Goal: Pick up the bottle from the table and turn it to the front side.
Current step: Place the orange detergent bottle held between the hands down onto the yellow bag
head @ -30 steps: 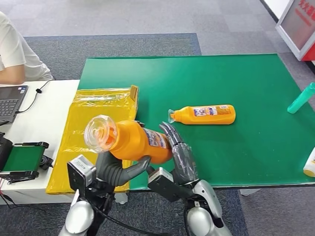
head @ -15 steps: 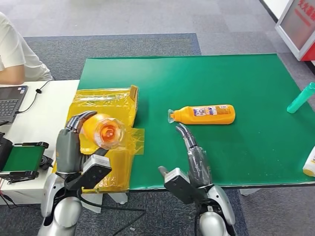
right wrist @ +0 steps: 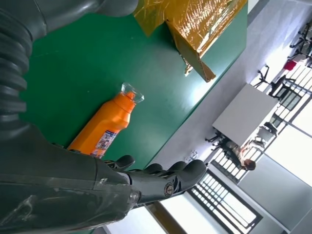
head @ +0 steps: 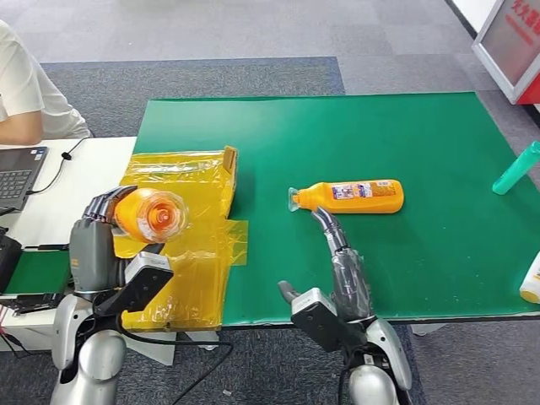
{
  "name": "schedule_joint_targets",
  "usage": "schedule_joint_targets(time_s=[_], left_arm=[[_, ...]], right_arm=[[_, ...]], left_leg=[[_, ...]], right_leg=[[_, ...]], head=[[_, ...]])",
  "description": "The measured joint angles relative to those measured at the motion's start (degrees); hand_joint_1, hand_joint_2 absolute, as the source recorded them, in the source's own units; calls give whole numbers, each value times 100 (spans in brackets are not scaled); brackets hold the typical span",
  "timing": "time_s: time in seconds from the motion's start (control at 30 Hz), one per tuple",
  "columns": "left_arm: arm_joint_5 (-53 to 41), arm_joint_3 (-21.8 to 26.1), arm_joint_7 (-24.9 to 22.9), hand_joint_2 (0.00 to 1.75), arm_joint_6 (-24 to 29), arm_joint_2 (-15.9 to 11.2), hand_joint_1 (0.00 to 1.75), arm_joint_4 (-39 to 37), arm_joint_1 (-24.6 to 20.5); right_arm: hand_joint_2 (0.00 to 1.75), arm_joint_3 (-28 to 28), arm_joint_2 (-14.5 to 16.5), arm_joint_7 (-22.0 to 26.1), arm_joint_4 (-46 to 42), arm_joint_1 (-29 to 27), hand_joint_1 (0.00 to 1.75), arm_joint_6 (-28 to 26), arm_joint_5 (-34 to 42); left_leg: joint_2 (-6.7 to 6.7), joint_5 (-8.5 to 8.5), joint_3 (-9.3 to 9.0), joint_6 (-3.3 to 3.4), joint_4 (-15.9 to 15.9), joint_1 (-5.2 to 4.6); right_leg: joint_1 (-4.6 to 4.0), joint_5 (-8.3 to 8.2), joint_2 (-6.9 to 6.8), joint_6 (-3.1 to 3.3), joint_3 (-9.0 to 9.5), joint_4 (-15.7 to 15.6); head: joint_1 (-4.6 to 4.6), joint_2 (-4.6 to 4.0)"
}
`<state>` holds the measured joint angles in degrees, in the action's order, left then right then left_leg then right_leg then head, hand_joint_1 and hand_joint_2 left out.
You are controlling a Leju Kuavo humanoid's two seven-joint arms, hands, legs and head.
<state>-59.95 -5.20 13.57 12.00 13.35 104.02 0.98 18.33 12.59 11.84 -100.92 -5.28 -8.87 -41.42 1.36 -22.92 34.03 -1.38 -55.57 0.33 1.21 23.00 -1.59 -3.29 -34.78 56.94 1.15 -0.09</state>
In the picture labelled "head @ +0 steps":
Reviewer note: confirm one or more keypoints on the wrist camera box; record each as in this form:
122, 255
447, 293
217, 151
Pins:
145, 277
320, 318

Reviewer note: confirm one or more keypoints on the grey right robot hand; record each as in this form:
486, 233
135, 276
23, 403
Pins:
350, 285

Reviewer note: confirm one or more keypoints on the dark grey laptop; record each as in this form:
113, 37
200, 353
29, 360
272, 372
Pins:
16, 176

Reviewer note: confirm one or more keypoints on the white red display stand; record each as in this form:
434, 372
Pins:
510, 44

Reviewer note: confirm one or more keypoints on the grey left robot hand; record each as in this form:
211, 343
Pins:
90, 254

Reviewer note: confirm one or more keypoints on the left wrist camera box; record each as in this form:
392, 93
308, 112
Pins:
145, 277

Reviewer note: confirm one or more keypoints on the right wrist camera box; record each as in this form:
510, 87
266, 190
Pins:
320, 318

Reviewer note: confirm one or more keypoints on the white table support bracket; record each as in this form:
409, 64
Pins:
428, 328
204, 339

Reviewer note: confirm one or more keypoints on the orange bottle with clear cap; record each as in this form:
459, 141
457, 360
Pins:
148, 215
325, 198

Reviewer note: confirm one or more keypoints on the yellow plastic-wrapped box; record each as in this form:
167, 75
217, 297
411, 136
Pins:
202, 195

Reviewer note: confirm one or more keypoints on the teal plastic bottle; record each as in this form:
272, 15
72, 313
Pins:
514, 170

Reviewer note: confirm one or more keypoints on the small green belt conveyor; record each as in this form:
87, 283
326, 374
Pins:
38, 274

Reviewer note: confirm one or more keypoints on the pale yellow bottle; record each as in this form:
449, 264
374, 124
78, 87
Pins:
532, 285

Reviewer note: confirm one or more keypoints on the green table mat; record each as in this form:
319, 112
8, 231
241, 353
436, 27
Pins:
379, 140

